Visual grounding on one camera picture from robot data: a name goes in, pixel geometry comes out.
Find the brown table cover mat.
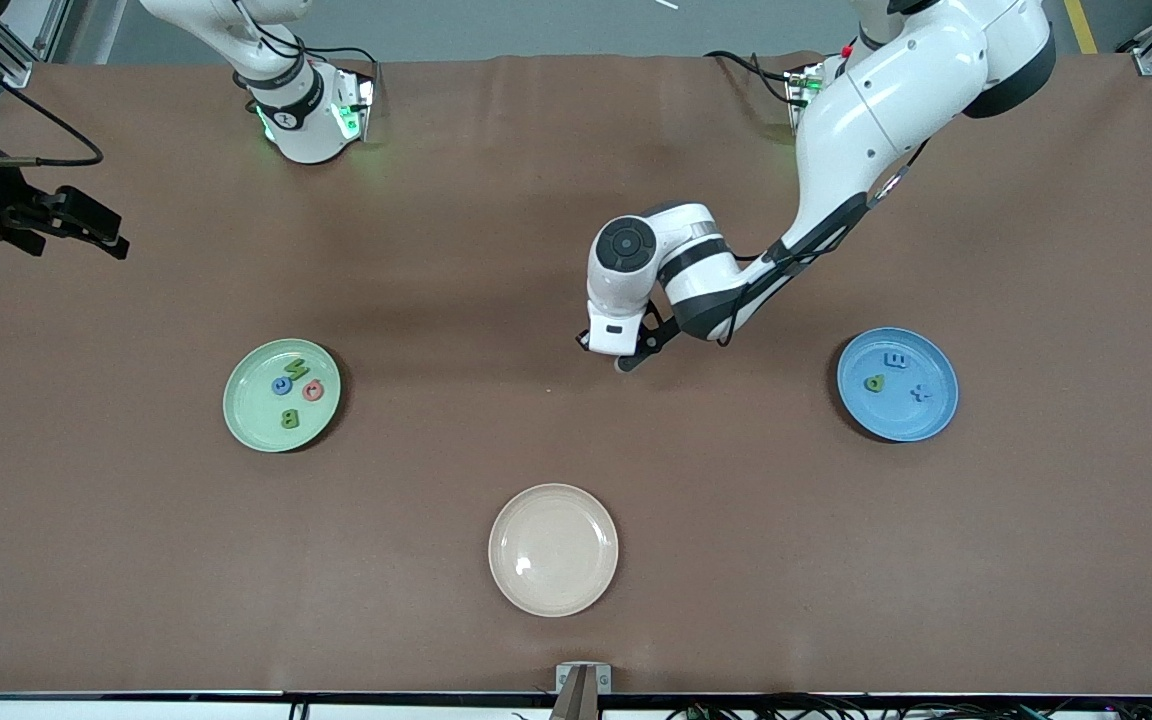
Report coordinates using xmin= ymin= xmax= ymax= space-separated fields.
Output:
xmin=0 ymin=52 xmax=1152 ymax=696

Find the beige plate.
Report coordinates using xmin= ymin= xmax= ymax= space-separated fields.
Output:
xmin=488 ymin=483 xmax=620 ymax=618

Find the blue plate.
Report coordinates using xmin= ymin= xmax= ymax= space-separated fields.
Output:
xmin=836 ymin=327 xmax=960 ymax=443

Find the light green plate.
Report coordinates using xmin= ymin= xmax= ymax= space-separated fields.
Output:
xmin=223 ymin=338 xmax=342 ymax=453

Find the silver base connector block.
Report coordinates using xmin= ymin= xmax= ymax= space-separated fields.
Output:
xmin=334 ymin=72 xmax=377 ymax=143
xmin=784 ymin=62 xmax=822 ymax=136

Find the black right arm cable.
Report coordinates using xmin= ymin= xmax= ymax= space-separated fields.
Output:
xmin=0 ymin=40 xmax=105 ymax=169

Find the black base cable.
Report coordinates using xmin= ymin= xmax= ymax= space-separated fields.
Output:
xmin=704 ymin=48 xmax=799 ymax=106
xmin=286 ymin=38 xmax=379 ymax=73

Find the metal camera post bracket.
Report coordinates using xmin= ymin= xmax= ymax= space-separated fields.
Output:
xmin=556 ymin=662 xmax=613 ymax=720

